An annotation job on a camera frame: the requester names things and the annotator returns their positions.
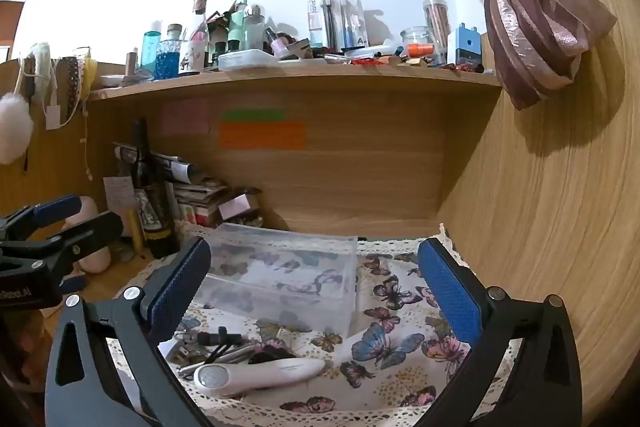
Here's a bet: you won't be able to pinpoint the blue liquid glass bottle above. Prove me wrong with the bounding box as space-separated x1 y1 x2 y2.
154 24 183 81

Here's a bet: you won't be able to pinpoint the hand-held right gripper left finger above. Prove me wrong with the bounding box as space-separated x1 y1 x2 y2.
44 236 213 427

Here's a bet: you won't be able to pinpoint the black clip with cord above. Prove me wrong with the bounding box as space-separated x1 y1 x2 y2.
196 328 247 360

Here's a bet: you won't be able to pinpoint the pink nail polish bottle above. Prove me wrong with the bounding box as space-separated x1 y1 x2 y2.
265 27 292 59

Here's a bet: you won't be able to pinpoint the pink round container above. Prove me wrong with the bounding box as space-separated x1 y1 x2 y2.
70 196 113 274

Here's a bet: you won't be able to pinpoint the bunch of metal keys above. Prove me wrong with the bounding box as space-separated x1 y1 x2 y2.
165 329 202 365

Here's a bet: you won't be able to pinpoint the silver metal pen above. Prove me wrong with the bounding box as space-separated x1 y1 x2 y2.
177 343 257 378

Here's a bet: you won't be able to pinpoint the wooden shelf board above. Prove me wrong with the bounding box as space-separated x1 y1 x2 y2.
87 66 504 104

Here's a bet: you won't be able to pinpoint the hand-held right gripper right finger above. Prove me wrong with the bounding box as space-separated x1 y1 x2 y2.
416 237 598 427

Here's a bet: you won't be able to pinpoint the clear bottle with brown cap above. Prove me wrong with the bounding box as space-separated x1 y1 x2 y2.
179 0 210 76

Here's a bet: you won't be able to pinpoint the rolled magazine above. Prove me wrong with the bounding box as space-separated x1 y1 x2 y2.
113 143 195 184

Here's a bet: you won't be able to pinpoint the orange sticky note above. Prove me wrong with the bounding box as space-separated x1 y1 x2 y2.
218 121 307 151

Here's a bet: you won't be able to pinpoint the pale green silver-capped bottle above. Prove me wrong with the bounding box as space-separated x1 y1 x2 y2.
242 4 266 52

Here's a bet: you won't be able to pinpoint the blue and white box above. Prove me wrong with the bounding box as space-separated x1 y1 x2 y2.
446 23 483 70

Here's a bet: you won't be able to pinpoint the butterfly print lace tablecloth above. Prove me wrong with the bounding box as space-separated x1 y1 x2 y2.
107 223 518 427

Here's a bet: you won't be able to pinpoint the pink curtain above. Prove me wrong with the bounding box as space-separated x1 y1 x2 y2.
402 0 640 111

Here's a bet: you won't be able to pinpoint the teal plastic bottle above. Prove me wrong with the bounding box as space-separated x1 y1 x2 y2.
140 20 164 78

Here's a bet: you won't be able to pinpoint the yellow tube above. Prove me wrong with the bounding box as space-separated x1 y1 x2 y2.
127 206 144 252

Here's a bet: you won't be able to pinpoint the pink sticky note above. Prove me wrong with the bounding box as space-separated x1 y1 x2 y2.
161 99 210 136

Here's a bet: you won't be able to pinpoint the tall black bottle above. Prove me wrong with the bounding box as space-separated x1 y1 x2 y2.
131 119 180 259

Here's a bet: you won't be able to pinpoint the clear plastic storage box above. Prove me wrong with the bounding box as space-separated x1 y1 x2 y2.
186 222 360 339

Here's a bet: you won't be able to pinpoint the clear pen blister pack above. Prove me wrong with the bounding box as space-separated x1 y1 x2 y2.
307 0 342 50
338 0 370 50

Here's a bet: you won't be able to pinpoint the green pump bottle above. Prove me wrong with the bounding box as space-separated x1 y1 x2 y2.
226 0 252 54

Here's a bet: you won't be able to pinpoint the white fluffy pompom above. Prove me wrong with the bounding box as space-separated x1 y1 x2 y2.
0 93 35 166

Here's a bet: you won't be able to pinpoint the white handheld device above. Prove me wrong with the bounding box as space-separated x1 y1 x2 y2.
193 355 326 397

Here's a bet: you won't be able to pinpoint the glass jar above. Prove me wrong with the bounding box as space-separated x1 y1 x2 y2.
399 26 434 58

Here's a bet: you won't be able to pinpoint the white flat case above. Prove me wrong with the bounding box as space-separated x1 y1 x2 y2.
218 49 272 72

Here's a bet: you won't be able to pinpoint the stack of books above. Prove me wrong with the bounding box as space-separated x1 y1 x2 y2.
171 177 232 229

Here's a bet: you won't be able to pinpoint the white paper note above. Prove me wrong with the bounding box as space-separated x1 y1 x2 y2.
103 175 137 214

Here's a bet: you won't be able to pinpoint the green sticky note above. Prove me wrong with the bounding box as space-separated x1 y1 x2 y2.
222 108 287 124

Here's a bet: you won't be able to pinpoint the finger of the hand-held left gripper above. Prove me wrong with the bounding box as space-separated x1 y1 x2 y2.
0 194 83 230
0 210 125 280

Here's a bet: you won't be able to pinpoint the hanging headbands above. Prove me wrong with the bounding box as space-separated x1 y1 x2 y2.
16 41 99 128

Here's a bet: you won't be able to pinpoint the small pink box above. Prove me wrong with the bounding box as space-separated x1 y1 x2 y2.
218 188 263 221

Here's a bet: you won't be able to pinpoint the clear tube of pencils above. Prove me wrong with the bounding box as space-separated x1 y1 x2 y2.
423 0 449 66

